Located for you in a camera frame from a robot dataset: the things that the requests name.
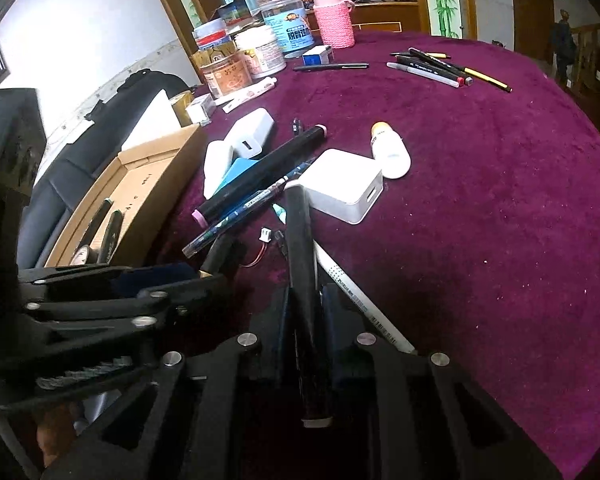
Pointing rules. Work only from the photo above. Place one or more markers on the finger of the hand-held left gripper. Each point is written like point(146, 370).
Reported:
point(155, 280)
point(95, 340)

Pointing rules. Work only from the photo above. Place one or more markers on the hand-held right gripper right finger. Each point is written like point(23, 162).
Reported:
point(341, 340)

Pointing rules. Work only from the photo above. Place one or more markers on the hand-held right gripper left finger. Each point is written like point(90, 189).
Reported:
point(276, 332)

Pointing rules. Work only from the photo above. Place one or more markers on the white printed pen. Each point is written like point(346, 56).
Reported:
point(360, 300)

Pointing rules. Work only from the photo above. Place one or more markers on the thick black marker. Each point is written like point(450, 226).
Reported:
point(219, 255)

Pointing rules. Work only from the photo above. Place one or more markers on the black marker with light caps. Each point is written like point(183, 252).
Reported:
point(300, 260)

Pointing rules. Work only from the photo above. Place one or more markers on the cardboard box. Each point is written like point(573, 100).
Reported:
point(145, 180)

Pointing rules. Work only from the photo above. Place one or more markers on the blue patterned pen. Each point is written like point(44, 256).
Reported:
point(240, 207)

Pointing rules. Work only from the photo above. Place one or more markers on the blue rectangular case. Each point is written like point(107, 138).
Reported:
point(240, 170)

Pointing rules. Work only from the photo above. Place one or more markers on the black marker with pink caps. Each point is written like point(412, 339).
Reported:
point(260, 170)

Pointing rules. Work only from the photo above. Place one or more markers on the white plastic bottle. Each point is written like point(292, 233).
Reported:
point(252, 132)

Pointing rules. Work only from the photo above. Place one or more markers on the black leather chair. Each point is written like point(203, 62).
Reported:
point(55, 195)

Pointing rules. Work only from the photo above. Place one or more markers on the slim black pen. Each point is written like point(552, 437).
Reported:
point(96, 225)
point(111, 237)

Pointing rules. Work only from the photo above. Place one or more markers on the black bag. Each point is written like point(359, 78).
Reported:
point(130, 100)

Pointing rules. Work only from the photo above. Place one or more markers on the white charger cube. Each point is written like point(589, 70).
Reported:
point(342, 185)

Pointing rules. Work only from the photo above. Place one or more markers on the gold tape roll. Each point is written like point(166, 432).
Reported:
point(182, 107)

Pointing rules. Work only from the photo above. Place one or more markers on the small white box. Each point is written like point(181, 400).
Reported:
point(201, 109)

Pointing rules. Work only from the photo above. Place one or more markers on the small white bottle orange cap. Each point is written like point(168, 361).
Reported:
point(391, 152)

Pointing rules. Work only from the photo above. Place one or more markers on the small black clip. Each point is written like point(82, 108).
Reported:
point(297, 126)

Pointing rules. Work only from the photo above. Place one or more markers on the clear jar orange label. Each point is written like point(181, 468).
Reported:
point(226, 76)

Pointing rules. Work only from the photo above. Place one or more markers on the white plastic jar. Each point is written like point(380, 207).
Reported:
point(262, 50)

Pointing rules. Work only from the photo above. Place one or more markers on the long black pen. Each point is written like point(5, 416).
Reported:
point(330, 66)

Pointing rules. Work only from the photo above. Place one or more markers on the blue and white eraser box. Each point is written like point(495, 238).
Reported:
point(317, 56)

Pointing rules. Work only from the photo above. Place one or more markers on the white grey pen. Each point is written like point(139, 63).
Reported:
point(420, 74)

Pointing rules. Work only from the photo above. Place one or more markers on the blue label jar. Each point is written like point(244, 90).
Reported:
point(290, 27)

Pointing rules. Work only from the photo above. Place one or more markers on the black marker red tip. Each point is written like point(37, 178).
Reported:
point(430, 67)

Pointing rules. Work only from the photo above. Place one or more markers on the short black pen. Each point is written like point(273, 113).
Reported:
point(420, 53)

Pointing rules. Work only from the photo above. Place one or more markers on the yellow and black pen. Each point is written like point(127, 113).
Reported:
point(490, 81)

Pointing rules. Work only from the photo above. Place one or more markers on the pink knitted bottle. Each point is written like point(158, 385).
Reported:
point(334, 20)

